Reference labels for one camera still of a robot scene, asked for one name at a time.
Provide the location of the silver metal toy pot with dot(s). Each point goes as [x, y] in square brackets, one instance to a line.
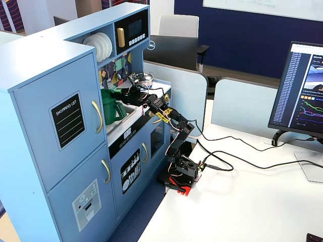
[146, 79]

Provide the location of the red table clamp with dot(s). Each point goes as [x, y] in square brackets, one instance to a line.
[183, 186]

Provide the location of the black dell monitor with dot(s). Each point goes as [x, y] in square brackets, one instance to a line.
[171, 51]

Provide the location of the green hanging toy utensil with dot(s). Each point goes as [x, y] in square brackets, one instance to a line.
[115, 66]

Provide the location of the light blue toy kitchen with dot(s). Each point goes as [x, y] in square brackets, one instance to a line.
[50, 75]

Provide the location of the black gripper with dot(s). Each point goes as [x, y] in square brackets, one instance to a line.
[133, 95]

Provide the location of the white toy plate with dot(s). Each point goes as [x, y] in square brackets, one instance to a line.
[100, 45]
[91, 48]
[105, 44]

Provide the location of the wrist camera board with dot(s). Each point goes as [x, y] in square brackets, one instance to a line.
[134, 78]

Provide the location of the green toy pitcher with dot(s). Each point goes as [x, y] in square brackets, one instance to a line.
[109, 107]

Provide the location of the black keyboard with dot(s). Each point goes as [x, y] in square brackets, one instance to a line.
[315, 238]

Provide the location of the black monitor showing graphs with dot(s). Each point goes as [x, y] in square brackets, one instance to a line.
[297, 85]

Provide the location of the black monitor stand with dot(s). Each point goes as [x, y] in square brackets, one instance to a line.
[277, 136]

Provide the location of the white office chair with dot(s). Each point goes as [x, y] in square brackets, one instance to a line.
[179, 25]

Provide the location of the white whiteboard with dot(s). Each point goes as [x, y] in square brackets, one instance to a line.
[265, 7]

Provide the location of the wide light blue desk divider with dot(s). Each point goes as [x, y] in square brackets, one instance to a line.
[186, 90]

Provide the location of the silver monitor base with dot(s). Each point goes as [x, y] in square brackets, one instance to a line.
[311, 169]

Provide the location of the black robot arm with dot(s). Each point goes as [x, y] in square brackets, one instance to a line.
[178, 143]

